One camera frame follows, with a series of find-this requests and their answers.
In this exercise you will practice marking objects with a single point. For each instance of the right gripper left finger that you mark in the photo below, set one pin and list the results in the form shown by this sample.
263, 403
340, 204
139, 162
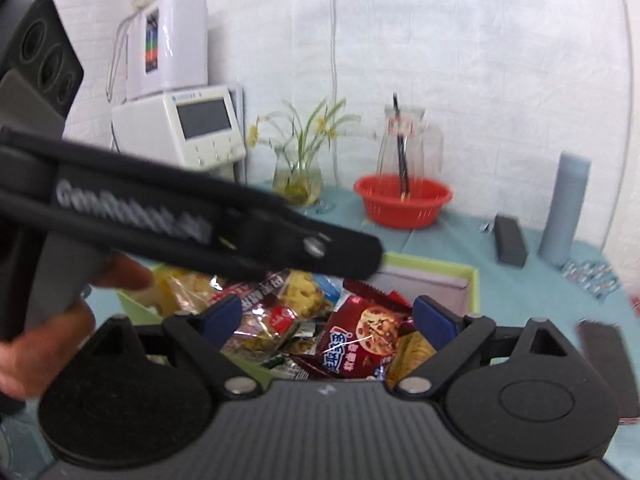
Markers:
140, 393

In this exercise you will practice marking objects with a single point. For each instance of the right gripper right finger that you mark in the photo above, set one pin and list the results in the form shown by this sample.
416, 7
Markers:
522, 396

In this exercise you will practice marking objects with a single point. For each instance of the yellow transparent cake pack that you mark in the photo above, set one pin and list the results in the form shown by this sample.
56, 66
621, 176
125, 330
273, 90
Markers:
184, 290

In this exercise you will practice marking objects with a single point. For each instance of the yellow noodle snack bag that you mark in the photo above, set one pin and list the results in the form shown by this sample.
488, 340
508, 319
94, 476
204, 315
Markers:
413, 350

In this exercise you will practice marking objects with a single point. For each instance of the clear red-zip date bag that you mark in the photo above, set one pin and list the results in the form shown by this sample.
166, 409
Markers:
264, 331

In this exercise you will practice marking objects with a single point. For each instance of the dark red cookie pack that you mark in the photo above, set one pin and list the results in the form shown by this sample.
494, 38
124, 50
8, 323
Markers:
362, 335

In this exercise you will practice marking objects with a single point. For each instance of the clear galette cookie bag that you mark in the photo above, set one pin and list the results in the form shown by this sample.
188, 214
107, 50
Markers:
302, 294

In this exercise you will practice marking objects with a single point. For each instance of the person's left hand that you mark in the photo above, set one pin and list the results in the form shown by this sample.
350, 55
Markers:
31, 362

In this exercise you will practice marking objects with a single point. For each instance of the red smartphone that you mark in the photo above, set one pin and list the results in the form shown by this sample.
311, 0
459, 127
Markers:
604, 348

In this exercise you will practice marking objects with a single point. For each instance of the teal patterned tablecloth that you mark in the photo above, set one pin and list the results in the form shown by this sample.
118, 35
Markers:
508, 295

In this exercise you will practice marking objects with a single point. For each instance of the black rectangular case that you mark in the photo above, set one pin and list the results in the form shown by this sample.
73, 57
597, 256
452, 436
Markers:
510, 241

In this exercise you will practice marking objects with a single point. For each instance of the white dispenser with screen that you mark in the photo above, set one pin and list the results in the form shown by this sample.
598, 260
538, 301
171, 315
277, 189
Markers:
196, 129

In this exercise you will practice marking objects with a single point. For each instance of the green cardboard box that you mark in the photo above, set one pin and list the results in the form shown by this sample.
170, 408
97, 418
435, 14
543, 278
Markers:
453, 285

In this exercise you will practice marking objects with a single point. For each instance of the white water purifier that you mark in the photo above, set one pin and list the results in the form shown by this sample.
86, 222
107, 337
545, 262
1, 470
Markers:
163, 47

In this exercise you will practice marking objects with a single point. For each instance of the grey-blue thermos bottle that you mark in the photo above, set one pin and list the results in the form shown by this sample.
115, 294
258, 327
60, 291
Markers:
566, 205

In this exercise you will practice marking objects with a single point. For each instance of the glass vase with orchid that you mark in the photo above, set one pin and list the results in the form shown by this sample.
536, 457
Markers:
297, 142

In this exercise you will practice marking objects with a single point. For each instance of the red plastic basket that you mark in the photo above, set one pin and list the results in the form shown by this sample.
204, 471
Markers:
384, 205

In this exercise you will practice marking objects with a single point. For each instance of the glass pitcher with straw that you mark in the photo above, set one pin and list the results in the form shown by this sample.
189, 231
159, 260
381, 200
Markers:
411, 150

